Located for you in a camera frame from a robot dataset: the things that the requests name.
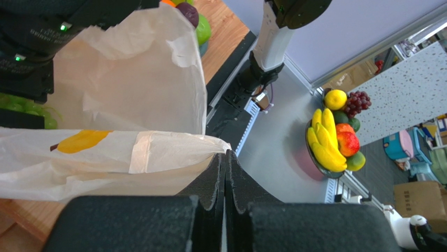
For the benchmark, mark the translucent plastic bag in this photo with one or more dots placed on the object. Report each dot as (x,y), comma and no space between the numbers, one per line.
(131,106)

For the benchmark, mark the grey round plate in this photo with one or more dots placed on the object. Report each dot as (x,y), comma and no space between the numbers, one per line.
(203,48)

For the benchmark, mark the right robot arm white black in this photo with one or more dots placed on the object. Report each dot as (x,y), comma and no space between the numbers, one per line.
(32,32)

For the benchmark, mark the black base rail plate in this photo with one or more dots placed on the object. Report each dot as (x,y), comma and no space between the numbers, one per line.
(231,111)

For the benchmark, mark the green fake apple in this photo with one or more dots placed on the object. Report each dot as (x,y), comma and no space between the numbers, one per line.
(203,30)

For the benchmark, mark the green fake grape bunch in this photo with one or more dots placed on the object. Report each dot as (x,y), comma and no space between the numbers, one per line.
(26,106)

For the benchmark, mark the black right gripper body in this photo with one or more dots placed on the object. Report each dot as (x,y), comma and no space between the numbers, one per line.
(26,74)

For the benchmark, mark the brown wooden divider tray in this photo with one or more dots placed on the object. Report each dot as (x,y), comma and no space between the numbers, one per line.
(26,225)

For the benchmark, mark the background fruit bowl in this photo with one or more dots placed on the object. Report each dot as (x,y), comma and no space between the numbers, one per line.
(331,134)

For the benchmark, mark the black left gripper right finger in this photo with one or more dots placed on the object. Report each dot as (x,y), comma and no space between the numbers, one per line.
(258,221)

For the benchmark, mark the orange fake fruit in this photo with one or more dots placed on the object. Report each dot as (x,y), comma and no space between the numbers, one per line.
(169,2)

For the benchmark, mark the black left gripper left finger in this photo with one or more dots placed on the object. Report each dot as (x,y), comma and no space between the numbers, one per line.
(191,220)

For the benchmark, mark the dark purple fake plum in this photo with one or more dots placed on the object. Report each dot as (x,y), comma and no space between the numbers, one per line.
(189,12)

